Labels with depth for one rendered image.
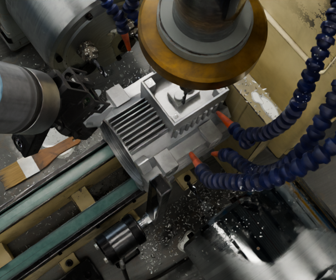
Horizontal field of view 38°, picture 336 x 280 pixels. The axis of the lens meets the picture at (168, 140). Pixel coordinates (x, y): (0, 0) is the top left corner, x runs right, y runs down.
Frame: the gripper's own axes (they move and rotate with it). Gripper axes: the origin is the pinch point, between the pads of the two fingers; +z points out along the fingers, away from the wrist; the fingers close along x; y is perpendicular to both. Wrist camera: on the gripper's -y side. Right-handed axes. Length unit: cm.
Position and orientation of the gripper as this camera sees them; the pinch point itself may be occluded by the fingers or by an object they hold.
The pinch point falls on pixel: (94, 119)
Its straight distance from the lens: 88.1
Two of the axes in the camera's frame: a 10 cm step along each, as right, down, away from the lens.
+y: 7.3, -6.4, -2.6
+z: 3.4, 0.1, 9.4
